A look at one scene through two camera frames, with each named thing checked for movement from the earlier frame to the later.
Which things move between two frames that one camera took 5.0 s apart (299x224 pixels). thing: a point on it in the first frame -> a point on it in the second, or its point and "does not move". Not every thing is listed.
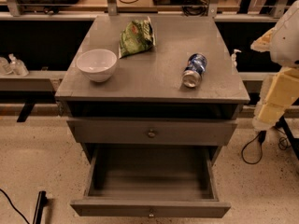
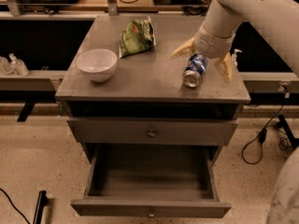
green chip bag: [136, 36] does not move
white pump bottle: [234, 58] does not move
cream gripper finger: [278, 91] -> [225, 66]
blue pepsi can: [192, 74] does not move
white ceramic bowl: [98, 64] does not move
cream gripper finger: [263, 43] -> [185, 49]
